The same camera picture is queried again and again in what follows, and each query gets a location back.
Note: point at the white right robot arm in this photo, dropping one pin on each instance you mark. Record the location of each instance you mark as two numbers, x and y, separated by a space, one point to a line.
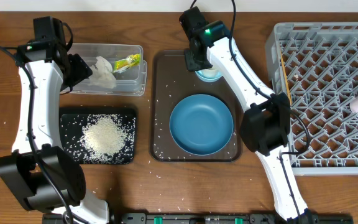
266 122

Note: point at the wooden chopstick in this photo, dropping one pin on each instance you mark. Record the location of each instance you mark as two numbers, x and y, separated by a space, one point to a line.
285 78

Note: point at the grey dishwasher rack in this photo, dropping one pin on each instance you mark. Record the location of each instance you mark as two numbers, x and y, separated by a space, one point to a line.
321 62

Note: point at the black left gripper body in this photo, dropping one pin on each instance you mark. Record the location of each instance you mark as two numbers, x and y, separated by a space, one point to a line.
67 60

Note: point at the clear plastic bin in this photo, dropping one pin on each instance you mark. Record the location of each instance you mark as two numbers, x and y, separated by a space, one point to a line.
130 83

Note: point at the white tissue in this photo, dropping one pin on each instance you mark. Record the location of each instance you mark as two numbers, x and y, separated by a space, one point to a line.
102 74

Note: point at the brown serving tray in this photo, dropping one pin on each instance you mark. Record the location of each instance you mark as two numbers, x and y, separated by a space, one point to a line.
172 82

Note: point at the yellow green snack wrapper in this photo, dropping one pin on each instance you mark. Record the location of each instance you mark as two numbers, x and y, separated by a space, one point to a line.
130 61

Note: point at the dark blue plate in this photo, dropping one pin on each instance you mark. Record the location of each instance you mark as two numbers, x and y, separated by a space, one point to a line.
201 124

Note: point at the black plastic tray bin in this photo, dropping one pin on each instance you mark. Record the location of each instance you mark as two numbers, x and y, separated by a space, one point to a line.
104 137

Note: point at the cream paper cup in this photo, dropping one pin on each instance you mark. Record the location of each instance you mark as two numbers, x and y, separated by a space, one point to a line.
209 73

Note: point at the light blue small bowl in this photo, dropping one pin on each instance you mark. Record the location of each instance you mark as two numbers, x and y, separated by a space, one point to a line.
209 80

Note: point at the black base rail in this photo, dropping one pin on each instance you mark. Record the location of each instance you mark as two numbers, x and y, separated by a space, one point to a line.
142 218

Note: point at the pile of white rice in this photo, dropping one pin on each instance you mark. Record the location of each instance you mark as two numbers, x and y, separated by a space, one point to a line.
104 137

